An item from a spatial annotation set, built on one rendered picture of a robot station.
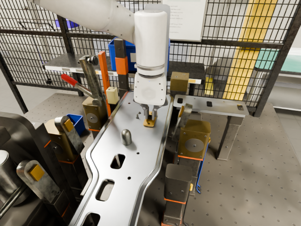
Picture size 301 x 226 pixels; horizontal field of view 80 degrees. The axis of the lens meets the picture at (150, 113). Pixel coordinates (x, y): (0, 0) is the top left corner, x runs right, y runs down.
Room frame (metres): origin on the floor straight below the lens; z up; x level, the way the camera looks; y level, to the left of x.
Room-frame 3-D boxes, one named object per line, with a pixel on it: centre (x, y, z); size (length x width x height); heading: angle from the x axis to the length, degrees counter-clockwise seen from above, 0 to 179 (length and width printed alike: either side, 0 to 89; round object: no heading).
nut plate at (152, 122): (0.52, 0.00, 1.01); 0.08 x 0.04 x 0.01; 168
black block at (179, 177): (0.30, -0.09, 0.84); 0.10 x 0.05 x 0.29; 78
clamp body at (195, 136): (0.43, -0.15, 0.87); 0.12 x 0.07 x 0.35; 78
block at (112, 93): (0.63, 0.15, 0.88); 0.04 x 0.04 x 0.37; 78
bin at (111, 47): (0.97, 0.05, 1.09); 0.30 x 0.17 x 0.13; 85
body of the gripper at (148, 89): (0.52, 0.00, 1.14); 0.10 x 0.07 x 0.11; 78
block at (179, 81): (0.77, -0.14, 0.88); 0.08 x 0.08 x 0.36; 78
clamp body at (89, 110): (0.56, 0.22, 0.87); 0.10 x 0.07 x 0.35; 78
